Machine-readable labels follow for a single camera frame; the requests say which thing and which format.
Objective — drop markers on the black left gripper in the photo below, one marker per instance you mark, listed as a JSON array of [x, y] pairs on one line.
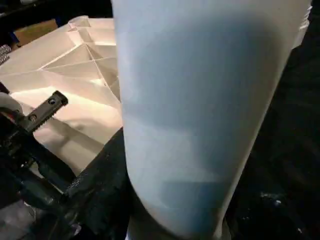
[[30, 150]]

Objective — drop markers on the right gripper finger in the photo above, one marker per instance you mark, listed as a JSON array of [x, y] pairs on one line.
[[100, 195]]

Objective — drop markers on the white plastic table top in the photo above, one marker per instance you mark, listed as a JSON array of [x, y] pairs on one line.
[[70, 90]]

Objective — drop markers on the white plastic table leg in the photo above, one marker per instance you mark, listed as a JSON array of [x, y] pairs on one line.
[[200, 110]]

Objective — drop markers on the brown cardboard box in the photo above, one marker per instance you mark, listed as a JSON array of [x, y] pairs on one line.
[[35, 31]]

